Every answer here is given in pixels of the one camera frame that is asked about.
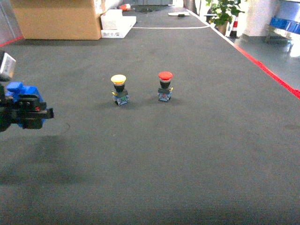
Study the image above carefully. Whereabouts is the red mushroom push button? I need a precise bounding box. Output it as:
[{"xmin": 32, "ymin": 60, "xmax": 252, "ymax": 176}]
[{"xmin": 157, "ymin": 71, "xmax": 173, "ymax": 102}]

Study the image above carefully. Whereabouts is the yellow mushroom push button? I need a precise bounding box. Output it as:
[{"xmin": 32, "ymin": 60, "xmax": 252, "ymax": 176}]
[{"xmin": 111, "ymin": 74, "xmax": 129, "ymax": 106}]

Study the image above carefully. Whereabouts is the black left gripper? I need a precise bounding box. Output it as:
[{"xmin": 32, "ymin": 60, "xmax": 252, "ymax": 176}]
[{"xmin": 0, "ymin": 84, "xmax": 54, "ymax": 133}]

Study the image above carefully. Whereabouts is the large open cardboard box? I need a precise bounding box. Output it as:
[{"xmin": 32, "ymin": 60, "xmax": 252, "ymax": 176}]
[{"xmin": 10, "ymin": 0, "xmax": 105, "ymax": 40}]

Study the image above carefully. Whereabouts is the blue plastic block part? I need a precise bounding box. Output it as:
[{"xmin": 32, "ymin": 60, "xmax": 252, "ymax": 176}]
[{"xmin": 5, "ymin": 81, "xmax": 49, "ymax": 129}]

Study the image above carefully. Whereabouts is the red white traffic cone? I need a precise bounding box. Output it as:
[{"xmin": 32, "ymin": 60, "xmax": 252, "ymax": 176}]
[{"xmin": 229, "ymin": 16, "xmax": 239, "ymax": 38}]

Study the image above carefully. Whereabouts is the white small boxes stack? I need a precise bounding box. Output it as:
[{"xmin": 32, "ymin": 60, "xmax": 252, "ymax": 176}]
[{"xmin": 100, "ymin": 9, "xmax": 136, "ymax": 38}]

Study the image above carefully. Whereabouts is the green potted plant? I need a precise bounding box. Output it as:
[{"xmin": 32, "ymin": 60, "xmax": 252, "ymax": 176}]
[{"xmin": 206, "ymin": 0, "xmax": 244, "ymax": 36}]

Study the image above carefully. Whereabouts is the white paper with black item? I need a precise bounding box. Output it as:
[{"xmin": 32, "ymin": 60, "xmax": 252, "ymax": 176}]
[{"xmin": 168, "ymin": 12, "xmax": 190, "ymax": 17}]

